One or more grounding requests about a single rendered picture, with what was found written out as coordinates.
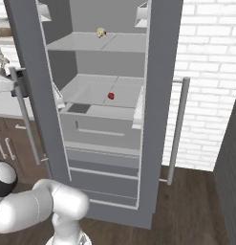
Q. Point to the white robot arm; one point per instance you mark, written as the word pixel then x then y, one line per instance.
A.
pixel 30 204

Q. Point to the grey fridge drawer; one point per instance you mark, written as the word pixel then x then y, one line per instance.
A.
pixel 100 127

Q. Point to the red strawberry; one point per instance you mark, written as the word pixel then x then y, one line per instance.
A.
pixel 111 95

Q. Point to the grey fridge shelf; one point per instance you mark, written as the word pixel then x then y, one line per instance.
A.
pixel 90 43
pixel 90 89

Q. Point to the grey right fridge door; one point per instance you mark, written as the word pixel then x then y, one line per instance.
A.
pixel 162 95

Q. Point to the grey fridge door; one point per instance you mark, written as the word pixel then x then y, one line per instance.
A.
pixel 33 79
pixel 162 95

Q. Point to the grey fridge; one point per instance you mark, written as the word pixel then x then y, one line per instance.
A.
pixel 106 63

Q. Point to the grey left fridge door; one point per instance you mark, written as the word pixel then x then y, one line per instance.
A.
pixel 33 79

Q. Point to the white door bin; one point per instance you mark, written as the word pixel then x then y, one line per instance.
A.
pixel 44 12
pixel 141 16
pixel 138 111
pixel 59 99

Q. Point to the pale yellow food item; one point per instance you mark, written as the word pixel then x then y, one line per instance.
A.
pixel 101 32

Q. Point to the brown cupboard run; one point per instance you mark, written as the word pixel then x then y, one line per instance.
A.
pixel 14 150

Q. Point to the glass jar with brown contents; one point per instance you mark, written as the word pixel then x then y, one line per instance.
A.
pixel 3 27

